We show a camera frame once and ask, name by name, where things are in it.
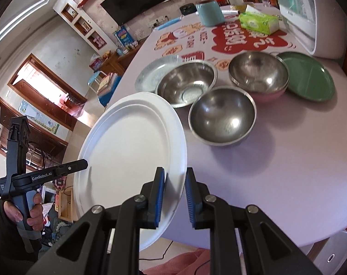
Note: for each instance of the colourful blue box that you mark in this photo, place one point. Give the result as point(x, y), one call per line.
point(124, 36)

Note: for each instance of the low wooden cabinet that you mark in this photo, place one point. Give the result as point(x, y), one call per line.
point(119, 61)

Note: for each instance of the stack of books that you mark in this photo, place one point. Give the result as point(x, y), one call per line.
point(108, 83)

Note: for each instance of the wide steel bowl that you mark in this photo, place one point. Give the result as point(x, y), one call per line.
point(185, 83)

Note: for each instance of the small black box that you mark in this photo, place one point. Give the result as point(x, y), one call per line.
point(188, 8)

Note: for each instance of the green plate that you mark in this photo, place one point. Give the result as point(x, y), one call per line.
point(308, 77)

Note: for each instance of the wooden window frame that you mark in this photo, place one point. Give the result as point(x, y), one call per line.
point(21, 77)

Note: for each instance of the white sterilizer appliance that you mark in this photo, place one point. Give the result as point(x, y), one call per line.
point(314, 14)

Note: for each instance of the pink snack box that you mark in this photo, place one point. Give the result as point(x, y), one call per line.
point(96, 62)

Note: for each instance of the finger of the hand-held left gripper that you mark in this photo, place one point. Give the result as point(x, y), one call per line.
point(73, 166)

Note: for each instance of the clear drinking glass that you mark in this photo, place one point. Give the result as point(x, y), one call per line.
point(266, 2)

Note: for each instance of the shallow steel plate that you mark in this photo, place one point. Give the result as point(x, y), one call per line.
point(149, 73)

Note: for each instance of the printed purple tablecloth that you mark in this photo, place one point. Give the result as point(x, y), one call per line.
point(276, 177)

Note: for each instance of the teal canister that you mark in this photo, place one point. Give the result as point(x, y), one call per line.
point(210, 13)

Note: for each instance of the white plastic stool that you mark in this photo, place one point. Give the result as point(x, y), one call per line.
point(331, 255)

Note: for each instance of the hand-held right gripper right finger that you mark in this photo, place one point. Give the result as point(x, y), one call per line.
point(190, 197)

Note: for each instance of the pink cloth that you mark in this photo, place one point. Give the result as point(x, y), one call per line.
point(176, 263)

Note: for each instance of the person's left forearm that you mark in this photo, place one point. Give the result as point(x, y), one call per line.
point(7, 243)

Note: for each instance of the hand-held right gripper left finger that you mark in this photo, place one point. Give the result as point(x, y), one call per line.
point(159, 197)

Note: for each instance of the white plate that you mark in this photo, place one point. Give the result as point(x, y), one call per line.
point(127, 154)

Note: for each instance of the pink-sided steel bowl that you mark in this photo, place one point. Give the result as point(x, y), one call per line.
point(256, 68)

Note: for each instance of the white wall shelf unit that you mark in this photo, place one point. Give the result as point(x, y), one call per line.
point(76, 14)

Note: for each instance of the green tissue pack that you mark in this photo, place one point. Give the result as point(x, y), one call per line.
point(258, 21)

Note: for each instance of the blue plastic stool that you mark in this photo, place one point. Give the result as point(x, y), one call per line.
point(93, 81)

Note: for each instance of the person's left hand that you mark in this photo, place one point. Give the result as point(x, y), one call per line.
point(35, 214)

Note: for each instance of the round steel bowl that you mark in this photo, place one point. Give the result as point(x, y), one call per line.
point(222, 114)

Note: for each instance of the wooden box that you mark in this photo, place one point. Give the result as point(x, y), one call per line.
point(66, 206)

